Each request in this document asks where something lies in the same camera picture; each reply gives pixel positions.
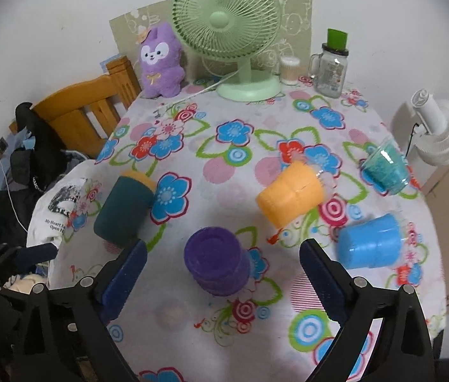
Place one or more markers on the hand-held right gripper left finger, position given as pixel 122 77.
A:
pixel 125 276

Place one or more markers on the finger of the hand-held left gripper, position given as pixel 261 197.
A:
pixel 35 252

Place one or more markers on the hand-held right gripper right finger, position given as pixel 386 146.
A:
pixel 323 282

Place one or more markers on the purple plastic cup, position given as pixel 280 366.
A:
pixel 216 260

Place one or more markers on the blue plastic cup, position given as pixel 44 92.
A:
pixel 369 242

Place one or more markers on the dark green cup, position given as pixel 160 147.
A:
pixel 123 211

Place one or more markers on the orange plastic cup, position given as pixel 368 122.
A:
pixel 290 195

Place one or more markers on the teal glitter cup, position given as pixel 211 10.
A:
pixel 387 167

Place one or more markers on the white printed shirt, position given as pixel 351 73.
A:
pixel 55 203

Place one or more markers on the dark clothing pile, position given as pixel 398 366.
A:
pixel 21 175

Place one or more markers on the wooden chair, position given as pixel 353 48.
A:
pixel 77 111

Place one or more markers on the white standing fan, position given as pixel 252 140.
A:
pixel 443 127

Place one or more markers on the glass jar mug green lid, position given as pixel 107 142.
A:
pixel 329 73

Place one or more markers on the purple plush toy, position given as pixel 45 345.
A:
pixel 160 67

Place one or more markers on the cotton swab container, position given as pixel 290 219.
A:
pixel 290 71

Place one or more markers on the beige cartoon printed board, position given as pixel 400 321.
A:
pixel 129 24

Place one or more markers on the green desk fan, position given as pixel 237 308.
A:
pixel 224 20

